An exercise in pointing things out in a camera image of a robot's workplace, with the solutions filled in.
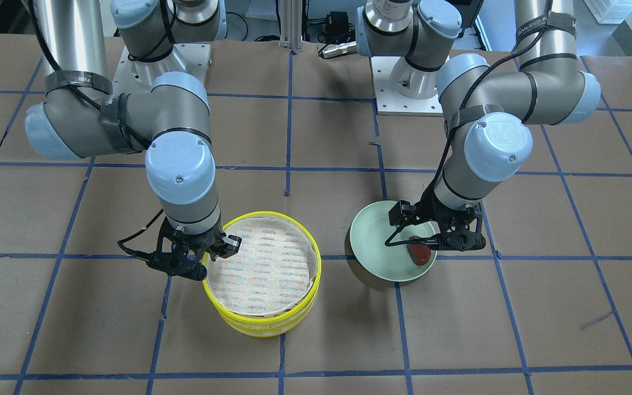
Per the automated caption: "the white steamer cloth top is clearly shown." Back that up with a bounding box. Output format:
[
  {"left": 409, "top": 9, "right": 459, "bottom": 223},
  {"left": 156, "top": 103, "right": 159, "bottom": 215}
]
[{"left": 204, "top": 212, "right": 318, "bottom": 317}]

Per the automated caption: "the aluminium frame post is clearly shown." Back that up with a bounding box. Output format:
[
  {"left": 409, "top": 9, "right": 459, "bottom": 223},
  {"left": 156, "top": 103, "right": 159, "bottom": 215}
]
[{"left": 276, "top": 1, "right": 305, "bottom": 53}]

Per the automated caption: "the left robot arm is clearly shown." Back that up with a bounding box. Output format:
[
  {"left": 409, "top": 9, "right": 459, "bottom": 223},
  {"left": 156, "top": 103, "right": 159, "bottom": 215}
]
[{"left": 356, "top": 1, "right": 600, "bottom": 251}]

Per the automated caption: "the green plate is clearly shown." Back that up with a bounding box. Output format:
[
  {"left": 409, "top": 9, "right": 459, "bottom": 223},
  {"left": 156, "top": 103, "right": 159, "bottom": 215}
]
[{"left": 349, "top": 200, "right": 438, "bottom": 283}]

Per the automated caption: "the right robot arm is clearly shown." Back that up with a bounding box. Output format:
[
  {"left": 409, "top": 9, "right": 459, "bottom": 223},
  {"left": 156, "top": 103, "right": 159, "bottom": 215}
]
[{"left": 25, "top": 1, "right": 241, "bottom": 281}]

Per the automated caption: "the black power adapter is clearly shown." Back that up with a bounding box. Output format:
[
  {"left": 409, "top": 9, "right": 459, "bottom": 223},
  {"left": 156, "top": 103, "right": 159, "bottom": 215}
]
[{"left": 324, "top": 11, "right": 349, "bottom": 36}]

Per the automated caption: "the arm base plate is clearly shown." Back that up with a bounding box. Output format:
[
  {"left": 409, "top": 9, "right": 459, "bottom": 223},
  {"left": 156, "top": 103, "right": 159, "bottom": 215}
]
[
  {"left": 370, "top": 56, "right": 443, "bottom": 117},
  {"left": 112, "top": 43, "right": 212, "bottom": 93}
]

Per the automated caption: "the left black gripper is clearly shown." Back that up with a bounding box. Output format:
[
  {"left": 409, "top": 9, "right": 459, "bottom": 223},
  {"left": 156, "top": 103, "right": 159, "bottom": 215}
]
[{"left": 390, "top": 194, "right": 487, "bottom": 251}]

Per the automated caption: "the brown bun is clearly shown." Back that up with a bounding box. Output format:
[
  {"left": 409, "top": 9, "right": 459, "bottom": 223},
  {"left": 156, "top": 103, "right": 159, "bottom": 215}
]
[{"left": 407, "top": 243, "right": 432, "bottom": 267}]

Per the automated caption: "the yellow steamer layer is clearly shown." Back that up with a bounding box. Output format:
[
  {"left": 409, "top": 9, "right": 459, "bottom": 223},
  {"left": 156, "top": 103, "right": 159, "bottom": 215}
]
[
  {"left": 204, "top": 211, "right": 321, "bottom": 337},
  {"left": 219, "top": 299, "right": 315, "bottom": 338}
]

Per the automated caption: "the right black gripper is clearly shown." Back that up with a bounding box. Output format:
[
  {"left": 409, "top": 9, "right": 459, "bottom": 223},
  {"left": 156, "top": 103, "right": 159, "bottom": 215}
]
[{"left": 146, "top": 219, "right": 242, "bottom": 281}]

